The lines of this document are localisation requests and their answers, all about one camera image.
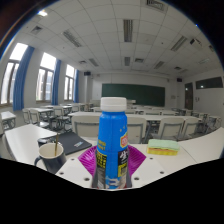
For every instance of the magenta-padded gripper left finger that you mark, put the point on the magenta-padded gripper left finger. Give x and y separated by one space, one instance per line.
71 171

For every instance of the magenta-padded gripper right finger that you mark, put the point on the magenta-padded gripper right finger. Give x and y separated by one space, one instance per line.
146 170

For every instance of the blue white-capped drink bottle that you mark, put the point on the blue white-capped drink bottle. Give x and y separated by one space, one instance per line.
112 136

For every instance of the dark blue mug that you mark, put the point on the dark blue mug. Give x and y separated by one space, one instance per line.
53 161

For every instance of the green and yellow sponge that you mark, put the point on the green and yellow sponge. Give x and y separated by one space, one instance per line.
163 146

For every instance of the black closed laptop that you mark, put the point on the black closed laptop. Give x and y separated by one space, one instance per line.
71 141

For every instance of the thin stirring stick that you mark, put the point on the thin stirring stick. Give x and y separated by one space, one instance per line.
56 143

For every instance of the group of grey classroom chairs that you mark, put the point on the group of grey classroom chairs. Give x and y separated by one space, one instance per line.
85 125

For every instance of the dark green chalkboard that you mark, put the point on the dark green chalkboard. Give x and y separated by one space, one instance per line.
133 94

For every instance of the dark classroom door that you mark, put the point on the dark classroom door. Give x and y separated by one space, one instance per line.
189 96

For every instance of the ceiling projector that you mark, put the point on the ceiling projector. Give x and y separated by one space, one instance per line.
195 42

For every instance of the group of ceiling lights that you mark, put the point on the group of ceiling lights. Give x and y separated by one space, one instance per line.
128 30

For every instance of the black wall speaker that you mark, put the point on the black wall speaker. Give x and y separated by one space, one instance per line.
179 79
87 73

